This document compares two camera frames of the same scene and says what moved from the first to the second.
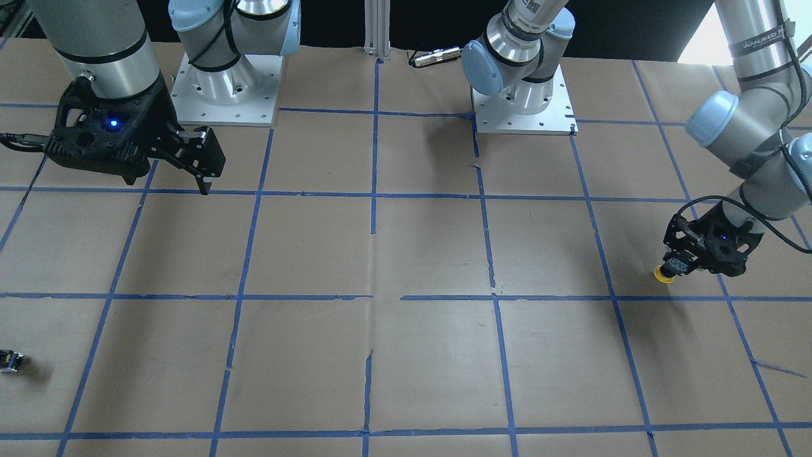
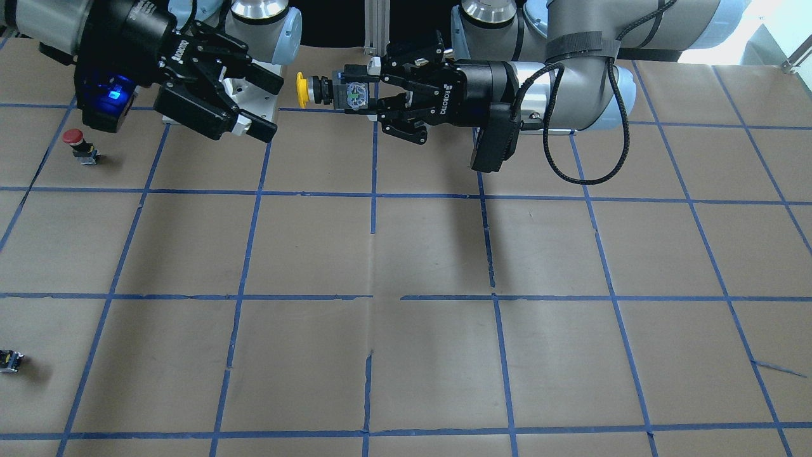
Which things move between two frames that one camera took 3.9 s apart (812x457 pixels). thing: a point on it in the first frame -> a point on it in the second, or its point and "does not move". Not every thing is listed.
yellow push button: x=656 y=271 -> x=345 y=96
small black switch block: x=9 y=360 does not move
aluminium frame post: x=377 y=18 does not move
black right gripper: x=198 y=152 -> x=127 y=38
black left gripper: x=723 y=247 -> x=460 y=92
